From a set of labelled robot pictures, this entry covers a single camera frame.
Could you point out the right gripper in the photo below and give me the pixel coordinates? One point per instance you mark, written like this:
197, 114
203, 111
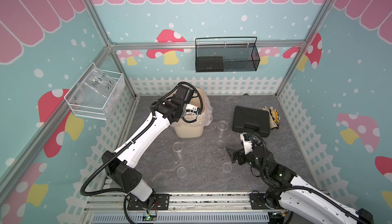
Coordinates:
241, 153

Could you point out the clear plastic jar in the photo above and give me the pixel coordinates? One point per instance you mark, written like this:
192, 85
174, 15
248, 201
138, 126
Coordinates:
221, 129
178, 150

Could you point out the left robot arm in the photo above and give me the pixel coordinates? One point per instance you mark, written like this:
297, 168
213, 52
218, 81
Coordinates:
120, 165

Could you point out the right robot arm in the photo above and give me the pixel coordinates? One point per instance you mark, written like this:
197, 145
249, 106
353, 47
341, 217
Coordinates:
287, 190

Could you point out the clear plastic bin liner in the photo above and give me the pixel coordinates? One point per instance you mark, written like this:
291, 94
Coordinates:
205, 113

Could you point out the cream trash bin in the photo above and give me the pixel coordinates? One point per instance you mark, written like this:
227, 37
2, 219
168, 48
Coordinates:
191, 130

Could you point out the black plastic case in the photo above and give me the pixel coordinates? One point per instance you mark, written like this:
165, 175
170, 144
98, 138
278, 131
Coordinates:
251, 120

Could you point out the black box in basket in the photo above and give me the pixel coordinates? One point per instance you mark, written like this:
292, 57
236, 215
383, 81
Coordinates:
207, 64

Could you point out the white yellow work gloves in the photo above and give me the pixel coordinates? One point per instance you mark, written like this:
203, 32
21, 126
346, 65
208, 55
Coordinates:
274, 118

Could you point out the plastic bag in basket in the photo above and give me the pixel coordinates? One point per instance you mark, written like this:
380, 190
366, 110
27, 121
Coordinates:
101, 84

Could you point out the black wire mesh basket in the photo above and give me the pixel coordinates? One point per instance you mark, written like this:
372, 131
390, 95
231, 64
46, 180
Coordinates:
239, 53

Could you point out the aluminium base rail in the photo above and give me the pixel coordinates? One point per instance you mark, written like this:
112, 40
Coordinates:
182, 208

